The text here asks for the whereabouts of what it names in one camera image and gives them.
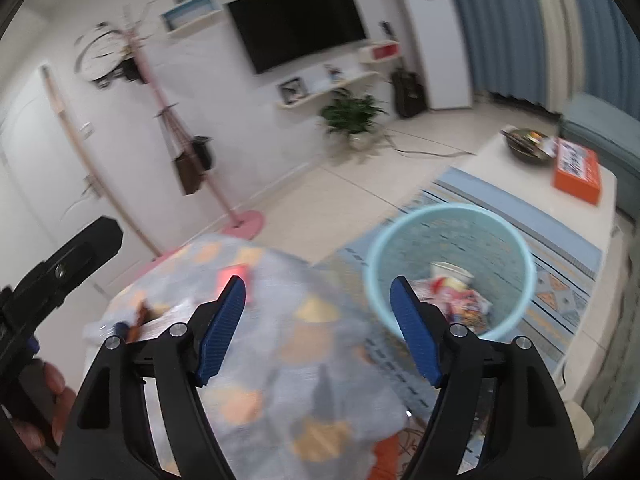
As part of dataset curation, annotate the blue white box shelf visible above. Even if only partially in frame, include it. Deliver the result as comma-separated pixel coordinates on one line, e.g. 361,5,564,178
160,0,223,37

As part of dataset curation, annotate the low white wall shelf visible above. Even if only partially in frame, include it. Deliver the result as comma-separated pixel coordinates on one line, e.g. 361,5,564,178
274,71,380,110

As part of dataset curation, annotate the floor cable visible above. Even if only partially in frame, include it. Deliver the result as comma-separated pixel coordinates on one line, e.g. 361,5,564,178
380,130,476,157

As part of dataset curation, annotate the black wall television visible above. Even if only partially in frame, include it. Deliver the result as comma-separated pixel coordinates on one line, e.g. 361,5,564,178
227,0,368,76

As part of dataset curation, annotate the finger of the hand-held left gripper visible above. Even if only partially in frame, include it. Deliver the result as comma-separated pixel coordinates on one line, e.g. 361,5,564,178
12,216,124,331

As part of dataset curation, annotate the black hat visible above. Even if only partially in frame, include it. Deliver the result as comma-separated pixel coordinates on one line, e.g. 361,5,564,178
117,55,148,83

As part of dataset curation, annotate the metal door handle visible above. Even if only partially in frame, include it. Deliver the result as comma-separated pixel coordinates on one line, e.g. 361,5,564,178
62,175,106,216

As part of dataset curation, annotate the red white noodle cup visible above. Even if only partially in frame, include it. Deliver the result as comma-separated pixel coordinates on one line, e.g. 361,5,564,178
429,260,475,291

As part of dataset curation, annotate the blue patterned rug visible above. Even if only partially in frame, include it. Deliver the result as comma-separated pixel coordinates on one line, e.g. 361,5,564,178
320,167,601,411

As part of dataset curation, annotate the pink coat rack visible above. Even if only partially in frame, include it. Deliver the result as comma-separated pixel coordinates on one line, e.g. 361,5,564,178
117,2,265,241

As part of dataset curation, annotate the butterfly picture frame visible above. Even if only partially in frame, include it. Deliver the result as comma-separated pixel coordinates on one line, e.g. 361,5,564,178
278,77,307,103

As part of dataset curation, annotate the orange box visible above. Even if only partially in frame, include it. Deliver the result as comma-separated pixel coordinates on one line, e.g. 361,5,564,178
552,137,603,206

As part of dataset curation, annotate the teal sofa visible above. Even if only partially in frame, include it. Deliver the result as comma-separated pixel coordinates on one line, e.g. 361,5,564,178
560,92,640,191

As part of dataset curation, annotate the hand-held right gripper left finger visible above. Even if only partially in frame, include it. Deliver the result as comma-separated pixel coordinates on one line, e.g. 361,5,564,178
55,275,247,480

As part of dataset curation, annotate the black hanging bag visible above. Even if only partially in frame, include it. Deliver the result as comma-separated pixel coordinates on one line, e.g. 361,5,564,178
191,135,215,171

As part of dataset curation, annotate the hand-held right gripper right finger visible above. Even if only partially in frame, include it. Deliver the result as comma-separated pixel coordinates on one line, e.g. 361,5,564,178
389,275,586,480

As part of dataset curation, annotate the white printed leaflet box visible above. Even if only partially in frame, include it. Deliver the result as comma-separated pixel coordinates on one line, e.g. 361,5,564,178
85,300,201,343

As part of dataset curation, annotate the green potted plant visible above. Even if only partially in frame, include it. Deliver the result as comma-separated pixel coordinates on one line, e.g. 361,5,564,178
318,91,388,151

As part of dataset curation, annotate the dark bowl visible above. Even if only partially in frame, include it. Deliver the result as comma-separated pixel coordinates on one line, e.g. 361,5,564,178
500,127,558,166

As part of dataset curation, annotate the blue curtain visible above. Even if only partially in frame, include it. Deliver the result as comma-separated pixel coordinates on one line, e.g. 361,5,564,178
442,0,556,106
565,0,640,111

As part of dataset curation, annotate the white coffee table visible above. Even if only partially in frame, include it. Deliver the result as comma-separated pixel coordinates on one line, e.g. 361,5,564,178
390,125,618,411

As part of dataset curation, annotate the white door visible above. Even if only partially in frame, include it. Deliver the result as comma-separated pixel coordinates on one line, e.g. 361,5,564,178
0,67,161,311

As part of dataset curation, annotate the brown hanging bag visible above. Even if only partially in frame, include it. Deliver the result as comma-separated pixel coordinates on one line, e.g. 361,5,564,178
172,125,203,196

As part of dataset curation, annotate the light blue plastic basket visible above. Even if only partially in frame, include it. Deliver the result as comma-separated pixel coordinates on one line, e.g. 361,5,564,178
363,205,538,343

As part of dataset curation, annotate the white standing air conditioner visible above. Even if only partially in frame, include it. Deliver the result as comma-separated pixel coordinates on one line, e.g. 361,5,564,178
390,0,473,111

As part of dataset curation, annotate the grey scale-pattern tablecloth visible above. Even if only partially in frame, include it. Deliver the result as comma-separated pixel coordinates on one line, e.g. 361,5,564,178
82,235,406,480

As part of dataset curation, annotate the white sheer curtain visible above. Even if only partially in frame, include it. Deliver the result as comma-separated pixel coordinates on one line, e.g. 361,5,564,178
530,0,586,111

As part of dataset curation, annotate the person's left hand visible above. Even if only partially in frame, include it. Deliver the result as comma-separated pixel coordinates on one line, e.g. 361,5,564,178
10,362,78,456

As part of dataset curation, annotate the red white drawer shelf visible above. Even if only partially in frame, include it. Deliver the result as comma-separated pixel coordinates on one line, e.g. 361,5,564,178
357,40,402,64

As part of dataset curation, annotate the pink white plastic bottle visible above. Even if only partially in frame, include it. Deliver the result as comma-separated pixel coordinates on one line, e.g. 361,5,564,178
425,280,483,313

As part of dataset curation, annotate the orange patterned object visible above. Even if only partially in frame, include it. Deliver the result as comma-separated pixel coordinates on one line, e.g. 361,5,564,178
372,432,416,480

